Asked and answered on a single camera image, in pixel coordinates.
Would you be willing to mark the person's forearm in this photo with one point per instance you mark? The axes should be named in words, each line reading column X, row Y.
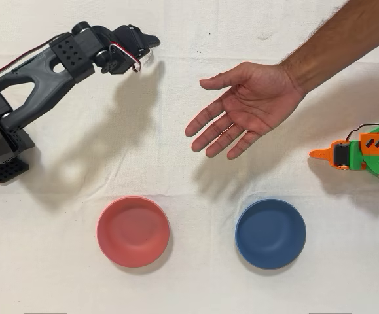
column 346, row 39

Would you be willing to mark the pink bowl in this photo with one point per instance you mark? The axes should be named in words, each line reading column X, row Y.
column 133, row 231

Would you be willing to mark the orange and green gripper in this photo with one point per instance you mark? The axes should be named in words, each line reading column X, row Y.
column 340, row 152

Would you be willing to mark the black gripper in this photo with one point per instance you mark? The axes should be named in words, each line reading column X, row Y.
column 136, row 38

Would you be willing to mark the blue bowl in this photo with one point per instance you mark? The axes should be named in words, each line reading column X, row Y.
column 270, row 233

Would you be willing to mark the person's hand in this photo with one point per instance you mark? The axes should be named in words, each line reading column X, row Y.
column 254, row 101

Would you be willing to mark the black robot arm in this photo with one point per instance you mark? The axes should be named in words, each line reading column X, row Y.
column 42, row 76

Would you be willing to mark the white tablecloth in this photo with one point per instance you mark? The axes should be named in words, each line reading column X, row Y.
column 189, row 183

